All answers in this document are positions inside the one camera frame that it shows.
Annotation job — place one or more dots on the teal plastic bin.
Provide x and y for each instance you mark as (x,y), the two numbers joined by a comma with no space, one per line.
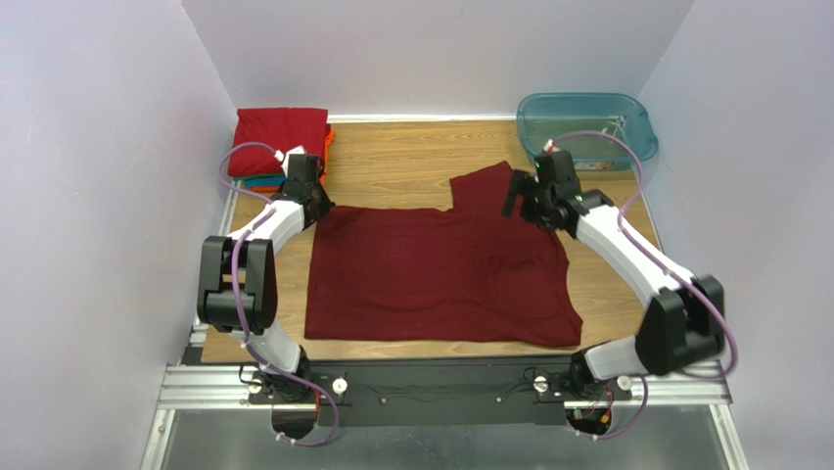
(544,116)

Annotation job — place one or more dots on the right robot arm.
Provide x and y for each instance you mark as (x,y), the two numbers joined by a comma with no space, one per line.
(683,321)

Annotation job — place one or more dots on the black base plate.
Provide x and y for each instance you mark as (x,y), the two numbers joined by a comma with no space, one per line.
(335,395)

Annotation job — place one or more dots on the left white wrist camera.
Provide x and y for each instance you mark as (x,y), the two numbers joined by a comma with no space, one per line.
(283,158)

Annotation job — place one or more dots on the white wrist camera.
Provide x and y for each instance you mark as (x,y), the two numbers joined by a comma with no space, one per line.
(283,158)
(551,147)

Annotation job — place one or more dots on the maroon t shirt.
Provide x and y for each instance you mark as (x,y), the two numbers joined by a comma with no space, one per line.
(466,274)

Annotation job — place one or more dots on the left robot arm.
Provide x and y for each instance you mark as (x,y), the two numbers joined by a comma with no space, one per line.
(237,290)

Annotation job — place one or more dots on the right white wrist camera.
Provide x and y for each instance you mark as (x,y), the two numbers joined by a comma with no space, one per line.
(551,147)

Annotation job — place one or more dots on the folded green t shirt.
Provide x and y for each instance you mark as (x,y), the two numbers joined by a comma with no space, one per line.
(244,176)

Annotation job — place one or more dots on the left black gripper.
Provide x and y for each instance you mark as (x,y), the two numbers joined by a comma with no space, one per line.
(316,203)

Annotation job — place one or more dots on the folded teal t shirt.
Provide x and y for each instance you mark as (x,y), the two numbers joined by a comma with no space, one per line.
(266,180)

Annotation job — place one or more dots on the folded red t shirt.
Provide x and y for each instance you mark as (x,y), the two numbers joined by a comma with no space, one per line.
(280,129)

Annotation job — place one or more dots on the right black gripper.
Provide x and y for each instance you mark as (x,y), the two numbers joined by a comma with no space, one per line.
(528,200)

